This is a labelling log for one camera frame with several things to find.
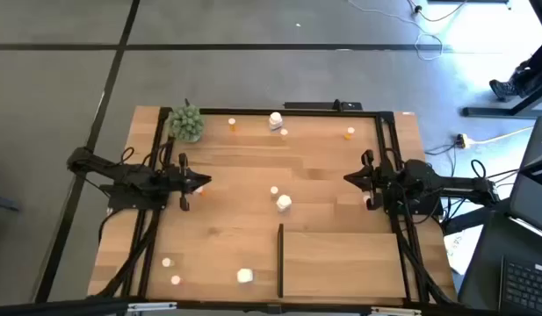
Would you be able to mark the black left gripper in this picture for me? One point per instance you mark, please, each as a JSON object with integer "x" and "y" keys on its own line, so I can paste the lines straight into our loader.
{"x": 182, "y": 180}

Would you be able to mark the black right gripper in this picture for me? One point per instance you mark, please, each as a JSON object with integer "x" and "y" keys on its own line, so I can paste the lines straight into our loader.
{"x": 376, "y": 180}

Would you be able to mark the pink pill vial white cap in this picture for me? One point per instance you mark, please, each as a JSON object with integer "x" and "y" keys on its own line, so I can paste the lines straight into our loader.
{"x": 175, "y": 279}
{"x": 366, "y": 198}

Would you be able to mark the orange pill vial white cap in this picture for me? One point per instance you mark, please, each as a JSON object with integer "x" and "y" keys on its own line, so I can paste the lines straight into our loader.
{"x": 350, "y": 130}
{"x": 232, "y": 121}
{"x": 200, "y": 190}

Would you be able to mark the white round pill bottle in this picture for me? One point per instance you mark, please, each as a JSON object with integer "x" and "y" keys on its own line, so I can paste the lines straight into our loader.
{"x": 284, "y": 202}

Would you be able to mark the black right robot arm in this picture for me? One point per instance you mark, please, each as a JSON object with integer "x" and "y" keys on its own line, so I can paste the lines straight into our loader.
{"x": 455, "y": 184}

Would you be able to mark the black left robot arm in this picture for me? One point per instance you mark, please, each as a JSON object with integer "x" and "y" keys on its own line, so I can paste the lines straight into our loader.
{"x": 121, "y": 173}

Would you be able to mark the green succulent in white pot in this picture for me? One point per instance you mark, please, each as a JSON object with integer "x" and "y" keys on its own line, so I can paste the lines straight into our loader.
{"x": 185, "y": 123}

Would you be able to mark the black mounting bar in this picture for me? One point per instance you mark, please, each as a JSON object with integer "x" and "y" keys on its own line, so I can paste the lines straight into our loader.
{"x": 314, "y": 105}

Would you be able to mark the white bottle blue label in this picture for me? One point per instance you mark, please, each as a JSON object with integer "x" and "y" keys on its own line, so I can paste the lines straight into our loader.
{"x": 275, "y": 118}

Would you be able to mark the white Trader Joe's melatonin bottle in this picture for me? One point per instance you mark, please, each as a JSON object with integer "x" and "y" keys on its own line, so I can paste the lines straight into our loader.
{"x": 244, "y": 275}

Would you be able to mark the white power strip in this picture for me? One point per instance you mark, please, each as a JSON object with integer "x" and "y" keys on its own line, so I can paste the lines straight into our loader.
{"x": 462, "y": 140}

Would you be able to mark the black desk crossbar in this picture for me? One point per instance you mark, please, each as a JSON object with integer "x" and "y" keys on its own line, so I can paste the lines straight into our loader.
{"x": 468, "y": 219}

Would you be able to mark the white paper sheet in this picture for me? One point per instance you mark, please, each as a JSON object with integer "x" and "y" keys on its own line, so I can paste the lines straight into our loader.
{"x": 457, "y": 252}

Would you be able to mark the black desk foot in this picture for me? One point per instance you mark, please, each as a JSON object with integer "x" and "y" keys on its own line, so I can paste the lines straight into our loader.
{"x": 494, "y": 112}

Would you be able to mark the dark desk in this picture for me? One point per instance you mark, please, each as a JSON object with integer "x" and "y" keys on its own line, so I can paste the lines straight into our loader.
{"x": 486, "y": 263}

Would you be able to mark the person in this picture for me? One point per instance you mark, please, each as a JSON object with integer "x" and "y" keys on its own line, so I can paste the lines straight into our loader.
{"x": 503, "y": 89}

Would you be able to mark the grey laptop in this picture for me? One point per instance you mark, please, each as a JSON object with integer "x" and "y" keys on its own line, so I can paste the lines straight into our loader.
{"x": 532, "y": 193}

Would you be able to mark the black rig beam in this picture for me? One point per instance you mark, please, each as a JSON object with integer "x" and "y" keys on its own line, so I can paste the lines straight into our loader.
{"x": 55, "y": 307}

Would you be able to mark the dark floor object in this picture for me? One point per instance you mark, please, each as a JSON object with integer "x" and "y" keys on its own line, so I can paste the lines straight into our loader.
{"x": 5, "y": 204}

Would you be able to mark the black laptop keyboard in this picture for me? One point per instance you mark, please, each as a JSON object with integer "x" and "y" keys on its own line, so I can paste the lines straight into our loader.
{"x": 527, "y": 285}

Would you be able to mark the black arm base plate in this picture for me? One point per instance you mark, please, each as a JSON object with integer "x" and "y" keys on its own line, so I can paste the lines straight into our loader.
{"x": 121, "y": 204}
{"x": 431, "y": 210}

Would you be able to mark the wooden shelf black frame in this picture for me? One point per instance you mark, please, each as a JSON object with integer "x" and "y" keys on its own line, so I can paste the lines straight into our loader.
{"x": 341, "y": 263}

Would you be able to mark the silver aluminium bracket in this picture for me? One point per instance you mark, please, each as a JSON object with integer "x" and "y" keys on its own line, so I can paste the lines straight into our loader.
{"x": 152, "y": 306}
{"x": 395, "y": 311}

